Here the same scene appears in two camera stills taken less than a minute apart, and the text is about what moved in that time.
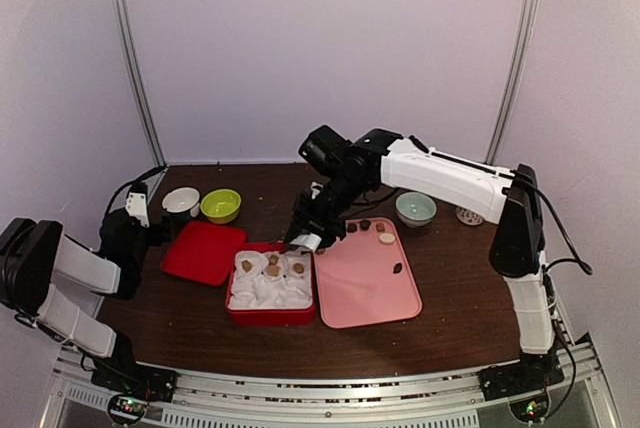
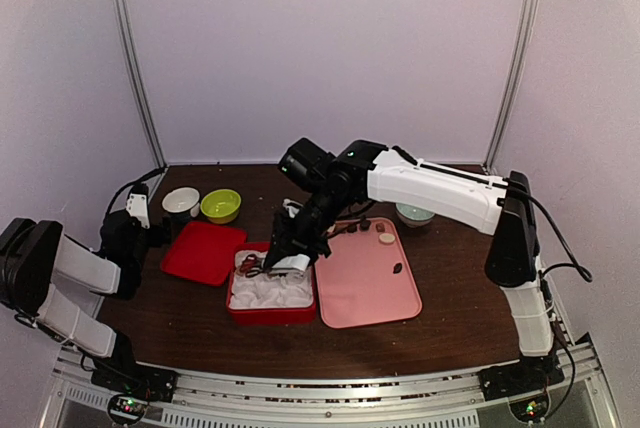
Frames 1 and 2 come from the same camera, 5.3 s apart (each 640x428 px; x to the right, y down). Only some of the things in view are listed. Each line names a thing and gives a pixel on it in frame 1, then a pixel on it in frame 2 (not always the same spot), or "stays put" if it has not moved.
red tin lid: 206,253 stays put
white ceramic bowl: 180,199 stays put
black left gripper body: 160,235 stays put
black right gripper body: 322,214 to 306,232
